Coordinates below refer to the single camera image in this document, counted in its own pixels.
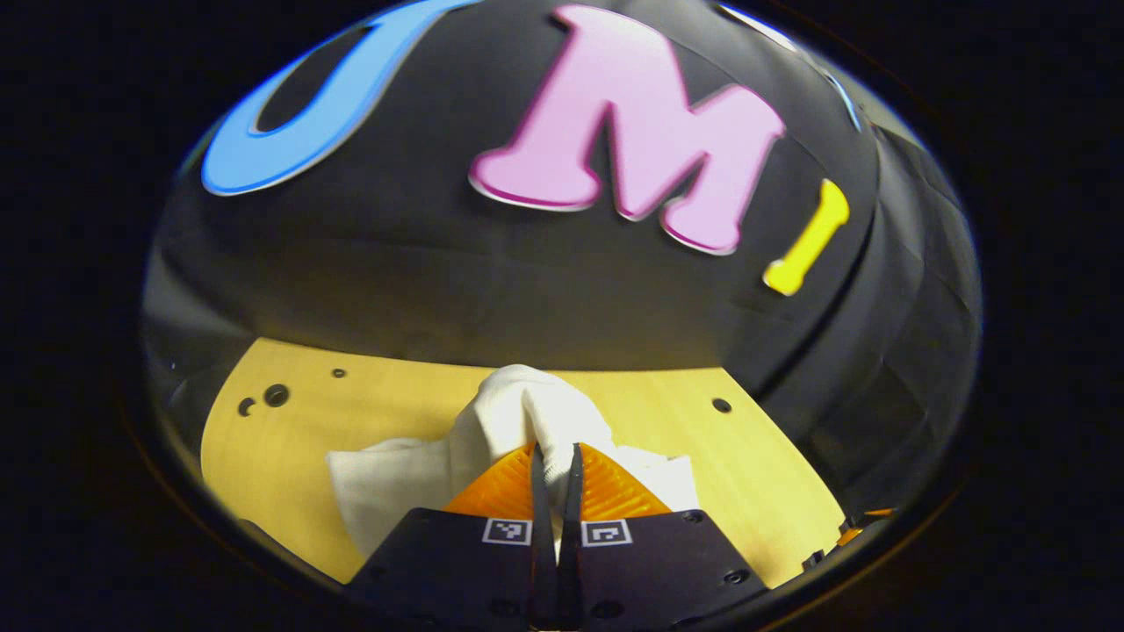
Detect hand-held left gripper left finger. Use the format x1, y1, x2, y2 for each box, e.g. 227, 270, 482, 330
345, 443, 559, 631

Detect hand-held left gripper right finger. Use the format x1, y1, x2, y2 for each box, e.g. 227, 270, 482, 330
557, 443, 772, 631

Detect white hooded sweatshirt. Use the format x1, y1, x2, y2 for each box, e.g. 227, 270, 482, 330
327, 364, 701, 560

